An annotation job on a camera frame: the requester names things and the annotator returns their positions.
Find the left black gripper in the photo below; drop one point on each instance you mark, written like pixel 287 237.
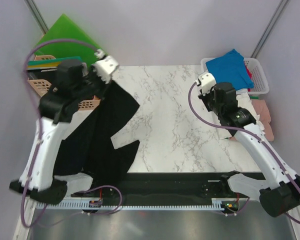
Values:
pixel 100 95

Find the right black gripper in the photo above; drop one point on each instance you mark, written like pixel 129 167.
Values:
pixel 204 99

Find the black t shirt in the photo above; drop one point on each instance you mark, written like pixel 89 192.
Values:
pixel 89 148

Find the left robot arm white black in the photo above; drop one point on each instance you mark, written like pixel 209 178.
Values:
pixel 73 84

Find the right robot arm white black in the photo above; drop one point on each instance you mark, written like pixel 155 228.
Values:
pixel 279 191

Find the white crumpled t shirt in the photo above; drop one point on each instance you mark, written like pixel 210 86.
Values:
pixel 245 102

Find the blue folded t shirt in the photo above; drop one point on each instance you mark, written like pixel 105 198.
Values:
pixel 230 68

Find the red garment in basket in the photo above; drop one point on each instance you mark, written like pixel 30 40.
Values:
pixel 250 77

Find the yellow folder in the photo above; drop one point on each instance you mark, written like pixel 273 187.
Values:
pixel 42 66

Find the black folder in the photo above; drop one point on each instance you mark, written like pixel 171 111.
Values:
pixel 41 74

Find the orange file basket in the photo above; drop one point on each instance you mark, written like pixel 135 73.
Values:
pixel 41 86

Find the pink t shirt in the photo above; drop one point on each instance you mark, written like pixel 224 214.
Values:
pixel 263 112

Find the white laundry basket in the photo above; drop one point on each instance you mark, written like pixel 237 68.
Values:
pixel 258 78

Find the green plastic board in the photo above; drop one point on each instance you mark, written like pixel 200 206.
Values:
pixel 65 28

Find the teal folder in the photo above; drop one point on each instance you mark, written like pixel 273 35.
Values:
pixel 44 62

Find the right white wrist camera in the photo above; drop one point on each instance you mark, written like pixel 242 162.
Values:
pixel 205 82

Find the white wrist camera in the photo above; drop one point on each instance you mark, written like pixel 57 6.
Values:
pixel 205 82
pixel 105 65

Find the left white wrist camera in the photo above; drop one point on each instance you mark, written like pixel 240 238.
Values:
pixel 105 65

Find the white slotted cable duct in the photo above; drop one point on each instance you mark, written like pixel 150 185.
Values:
pixel 77 203

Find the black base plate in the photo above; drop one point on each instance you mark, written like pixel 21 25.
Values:
pixel 163 188

